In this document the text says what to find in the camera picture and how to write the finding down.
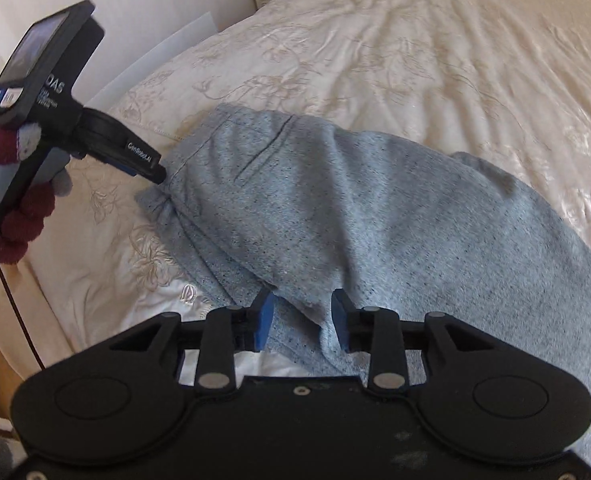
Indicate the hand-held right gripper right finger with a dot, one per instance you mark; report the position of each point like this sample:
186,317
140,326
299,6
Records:
339,320

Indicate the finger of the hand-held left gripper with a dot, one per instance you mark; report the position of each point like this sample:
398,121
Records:
156,174

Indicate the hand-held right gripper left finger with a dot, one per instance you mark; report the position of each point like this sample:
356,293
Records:
264,320

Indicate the light blue speckled pants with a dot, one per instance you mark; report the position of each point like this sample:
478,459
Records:
350,210

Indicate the person's left hand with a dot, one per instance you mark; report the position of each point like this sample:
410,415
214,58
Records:
27,217

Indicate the cream embroidered bedspread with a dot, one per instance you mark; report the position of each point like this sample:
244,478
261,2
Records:
400,60

